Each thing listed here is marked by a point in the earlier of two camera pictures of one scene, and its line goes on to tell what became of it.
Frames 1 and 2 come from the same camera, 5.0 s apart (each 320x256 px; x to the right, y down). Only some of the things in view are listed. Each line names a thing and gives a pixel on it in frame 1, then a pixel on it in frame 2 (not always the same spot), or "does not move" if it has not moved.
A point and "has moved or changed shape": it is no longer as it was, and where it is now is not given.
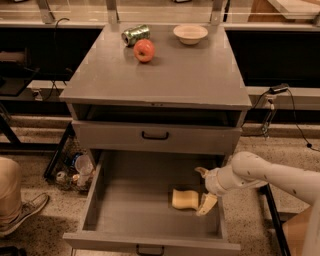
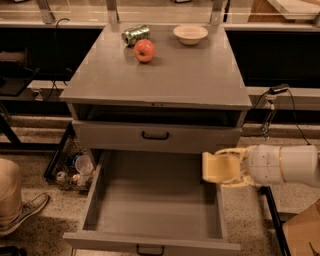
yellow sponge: x=188 y=199 has moved or changed shape
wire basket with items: x=71 y=166 does not move
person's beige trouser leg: x=11 y=200 does not move
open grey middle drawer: x=127 y=207 does not move
